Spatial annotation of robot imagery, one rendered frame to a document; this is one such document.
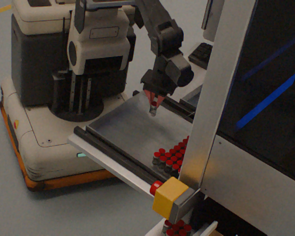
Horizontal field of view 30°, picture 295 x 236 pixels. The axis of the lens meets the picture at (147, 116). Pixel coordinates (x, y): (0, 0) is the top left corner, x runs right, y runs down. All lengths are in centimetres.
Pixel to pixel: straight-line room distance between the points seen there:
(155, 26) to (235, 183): 47
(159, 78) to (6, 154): 149
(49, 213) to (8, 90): 67
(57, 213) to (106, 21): 93
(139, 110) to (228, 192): 58
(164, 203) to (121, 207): 134
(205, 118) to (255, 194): 21
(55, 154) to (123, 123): 82
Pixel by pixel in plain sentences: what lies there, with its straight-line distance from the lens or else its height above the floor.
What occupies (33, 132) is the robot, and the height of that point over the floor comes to 28.
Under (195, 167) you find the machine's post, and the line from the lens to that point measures 138.
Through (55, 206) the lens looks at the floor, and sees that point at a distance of 268.
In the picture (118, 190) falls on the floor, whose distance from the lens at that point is 278.
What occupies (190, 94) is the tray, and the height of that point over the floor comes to 90.
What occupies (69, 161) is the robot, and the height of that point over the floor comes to 22.
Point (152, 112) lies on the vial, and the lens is 169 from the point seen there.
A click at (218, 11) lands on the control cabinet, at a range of 238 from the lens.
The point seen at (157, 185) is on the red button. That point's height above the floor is 101.
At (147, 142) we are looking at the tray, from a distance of 172.
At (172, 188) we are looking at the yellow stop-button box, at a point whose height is 103.
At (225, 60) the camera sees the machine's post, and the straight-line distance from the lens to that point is 119.
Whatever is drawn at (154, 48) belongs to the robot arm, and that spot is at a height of 121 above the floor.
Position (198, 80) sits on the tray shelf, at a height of 88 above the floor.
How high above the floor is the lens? 200
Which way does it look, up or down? 38 degrees down
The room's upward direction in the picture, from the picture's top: 11 degrees clockwise
